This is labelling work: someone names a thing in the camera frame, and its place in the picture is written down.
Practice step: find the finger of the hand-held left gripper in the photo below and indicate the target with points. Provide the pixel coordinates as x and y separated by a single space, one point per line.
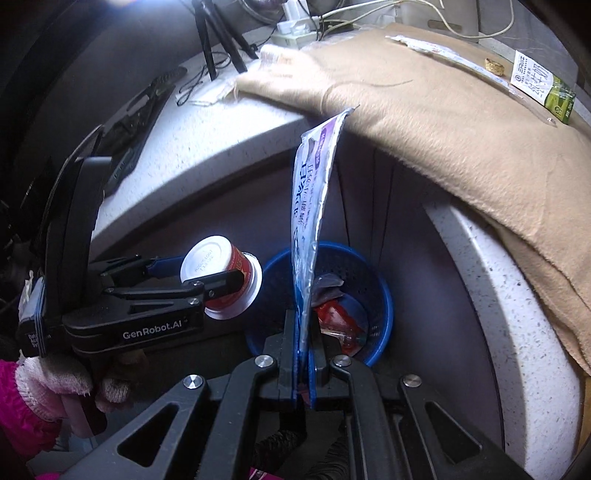
168 266
184 290

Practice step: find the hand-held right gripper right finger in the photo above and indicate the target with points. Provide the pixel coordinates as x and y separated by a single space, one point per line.
314 369

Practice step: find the white power strip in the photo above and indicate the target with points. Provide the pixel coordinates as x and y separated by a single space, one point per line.
293 27

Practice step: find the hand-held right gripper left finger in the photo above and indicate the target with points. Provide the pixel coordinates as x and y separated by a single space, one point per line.
292 360

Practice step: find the small white red-label bottle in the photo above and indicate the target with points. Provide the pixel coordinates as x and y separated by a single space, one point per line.
207 254

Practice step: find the silver purple-print packet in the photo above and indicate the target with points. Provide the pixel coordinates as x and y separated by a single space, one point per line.
309 194

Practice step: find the blue plastic basket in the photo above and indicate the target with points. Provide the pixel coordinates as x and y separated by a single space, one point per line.
369 295

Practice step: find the small gold cap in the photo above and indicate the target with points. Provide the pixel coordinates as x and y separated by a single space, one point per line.
494 66

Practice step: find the white crumpled plastic sheet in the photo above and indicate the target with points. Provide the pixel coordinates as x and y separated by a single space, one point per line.
272 55

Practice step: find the black plastic tool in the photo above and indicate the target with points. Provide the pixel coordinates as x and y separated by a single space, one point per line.
138 124

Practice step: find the person's left hand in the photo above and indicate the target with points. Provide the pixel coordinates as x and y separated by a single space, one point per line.
51 376

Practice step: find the clear long noodle packet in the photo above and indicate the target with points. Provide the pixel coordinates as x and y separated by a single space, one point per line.
531 74

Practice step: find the grey cutting board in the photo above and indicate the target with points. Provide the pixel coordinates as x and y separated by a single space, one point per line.
415 18

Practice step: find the person's left forearm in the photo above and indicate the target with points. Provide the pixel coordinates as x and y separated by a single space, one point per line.
23 429

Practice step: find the beige towel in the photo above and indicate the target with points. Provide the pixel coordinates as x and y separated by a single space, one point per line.
438 129

